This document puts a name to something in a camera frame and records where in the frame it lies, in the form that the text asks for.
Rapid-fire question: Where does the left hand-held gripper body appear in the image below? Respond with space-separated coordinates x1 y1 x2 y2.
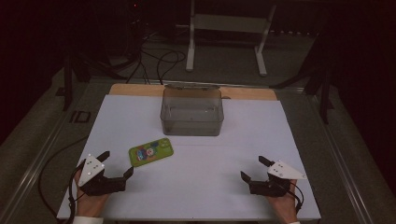
78 154 127 197

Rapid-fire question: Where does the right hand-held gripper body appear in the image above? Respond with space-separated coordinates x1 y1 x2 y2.
247 160 308 198

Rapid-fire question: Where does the green cartoon phone case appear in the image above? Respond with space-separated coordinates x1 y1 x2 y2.
128 137 175 168

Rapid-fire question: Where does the transparent grey plastic box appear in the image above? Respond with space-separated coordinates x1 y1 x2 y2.
160 83 225 137

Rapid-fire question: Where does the person's right hand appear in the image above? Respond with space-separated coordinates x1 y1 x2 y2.
266 179 299 224

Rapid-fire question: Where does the person's left hand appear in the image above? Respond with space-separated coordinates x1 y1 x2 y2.
73 161 110 218

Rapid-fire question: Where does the white table sheet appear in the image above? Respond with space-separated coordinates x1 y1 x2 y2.
56 94 322 222

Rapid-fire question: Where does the black metal stand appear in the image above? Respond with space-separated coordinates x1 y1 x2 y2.
55 50 92 112
270 29 336 125

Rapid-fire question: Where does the white metal stand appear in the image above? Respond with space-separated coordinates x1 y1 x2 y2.
185 0 277 77

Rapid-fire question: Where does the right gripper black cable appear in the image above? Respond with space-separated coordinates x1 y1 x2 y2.
278 179 305 215

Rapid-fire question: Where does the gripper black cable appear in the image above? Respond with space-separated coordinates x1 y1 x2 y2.
67 161 87 224
278 179 305 215

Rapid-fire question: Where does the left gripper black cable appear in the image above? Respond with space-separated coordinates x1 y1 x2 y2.
67 161 87 224

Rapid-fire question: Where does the small black bracket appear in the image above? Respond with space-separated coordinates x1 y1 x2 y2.
69 109 92 124

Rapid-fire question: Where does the long black floor cable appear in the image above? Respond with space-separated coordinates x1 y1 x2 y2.
37 134 90 220

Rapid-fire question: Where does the black looped floor cable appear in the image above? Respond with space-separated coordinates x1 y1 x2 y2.
140 49 187 86

